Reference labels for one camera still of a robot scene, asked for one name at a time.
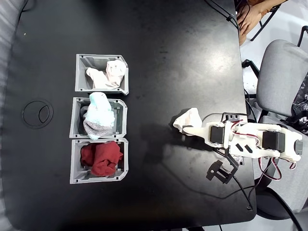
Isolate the dark red sock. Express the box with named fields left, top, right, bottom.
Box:
left=80, top=141, right=124, bottom=176

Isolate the grey office chair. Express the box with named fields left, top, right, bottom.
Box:
left=242, top=25, right=308, bottom=231

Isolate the person's hand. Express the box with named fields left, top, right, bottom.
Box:
left=237, top=6, right=262, bottom=46

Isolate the black floral patterned cloth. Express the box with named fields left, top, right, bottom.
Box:
left=290, top=72, right=308, bottom=134

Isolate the white pleated curtain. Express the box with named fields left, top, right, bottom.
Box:
left=0, top=0, right=27, bottom=231

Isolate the black cable with tie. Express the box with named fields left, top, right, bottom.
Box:
left=204, top=0, right=240, bottom=31

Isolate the red white servo cable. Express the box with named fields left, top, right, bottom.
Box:
left=258, top=156, right=282, bottom=181

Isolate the black round table grommet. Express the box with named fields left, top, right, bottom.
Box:
left=23, top=100, right=54, bottom=130

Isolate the teal and grey sock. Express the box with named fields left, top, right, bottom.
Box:
left=83, top=91, right=116, bottom=141

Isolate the grey plastic storage bin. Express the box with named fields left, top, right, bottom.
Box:
left=69, top=138, right=129, bottom=185
left=75, top=53, right=129, bottom=96
left=69, top=97, right=128, bottom=139

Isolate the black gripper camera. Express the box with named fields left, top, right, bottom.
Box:
left=205, top=149, right=239, bottom=185

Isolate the thin black cable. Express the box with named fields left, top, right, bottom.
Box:
left=161, top=154, right=257, bottom=200

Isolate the pinkish white sock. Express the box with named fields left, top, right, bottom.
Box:
left=86, top=60, right=128, bottom=90

